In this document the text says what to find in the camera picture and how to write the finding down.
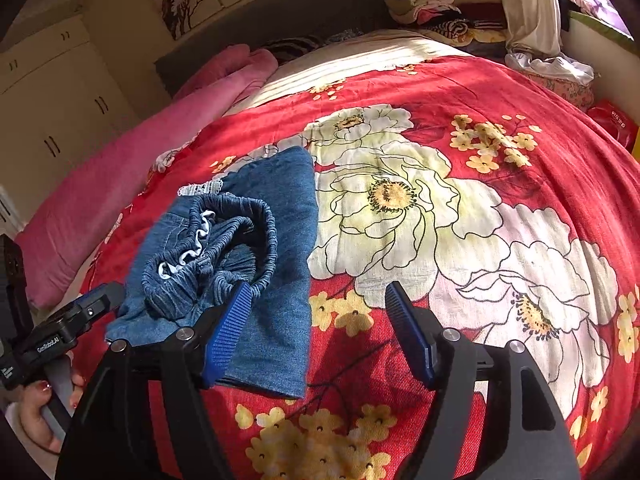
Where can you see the pink blanket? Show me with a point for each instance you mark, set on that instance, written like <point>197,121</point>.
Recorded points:
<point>100,185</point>

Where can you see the purple floral cloth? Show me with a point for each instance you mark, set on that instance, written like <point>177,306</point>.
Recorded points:
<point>595,0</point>

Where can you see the grey headboard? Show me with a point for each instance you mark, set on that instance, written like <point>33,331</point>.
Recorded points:
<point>300,15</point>

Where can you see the red floral blanket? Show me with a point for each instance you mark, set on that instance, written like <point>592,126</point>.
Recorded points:
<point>550,170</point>

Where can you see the white hanging cloth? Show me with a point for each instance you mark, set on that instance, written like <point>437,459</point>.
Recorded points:
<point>530,5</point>

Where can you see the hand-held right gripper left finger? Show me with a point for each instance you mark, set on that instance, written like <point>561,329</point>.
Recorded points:
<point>227,330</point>

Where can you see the red plastic bag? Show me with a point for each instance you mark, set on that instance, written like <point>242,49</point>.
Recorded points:
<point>615,122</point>

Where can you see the white wardrobe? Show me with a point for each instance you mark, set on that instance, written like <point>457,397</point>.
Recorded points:
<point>55,105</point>

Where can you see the person's left hand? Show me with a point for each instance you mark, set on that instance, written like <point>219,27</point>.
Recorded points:
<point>35,420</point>

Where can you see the pink floral fabric bag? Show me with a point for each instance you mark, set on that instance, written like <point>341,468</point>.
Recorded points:
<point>570,91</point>

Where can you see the yellow box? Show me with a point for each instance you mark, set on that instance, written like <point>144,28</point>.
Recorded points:
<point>636,145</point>

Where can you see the crumpled white garment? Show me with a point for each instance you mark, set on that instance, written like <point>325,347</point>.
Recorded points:
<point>550,67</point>

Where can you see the blue denim pants lace hem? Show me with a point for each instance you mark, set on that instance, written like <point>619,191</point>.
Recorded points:
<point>285,240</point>

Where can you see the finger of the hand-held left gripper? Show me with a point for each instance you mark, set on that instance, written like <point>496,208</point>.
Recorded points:
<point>100,305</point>

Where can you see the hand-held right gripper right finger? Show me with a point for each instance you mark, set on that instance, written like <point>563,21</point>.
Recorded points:
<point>407,330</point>

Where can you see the pile of folded clothes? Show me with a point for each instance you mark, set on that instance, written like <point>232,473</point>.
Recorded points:
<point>440,10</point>

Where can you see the dark striped pillow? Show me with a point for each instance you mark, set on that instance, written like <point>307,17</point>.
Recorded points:
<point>295,47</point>

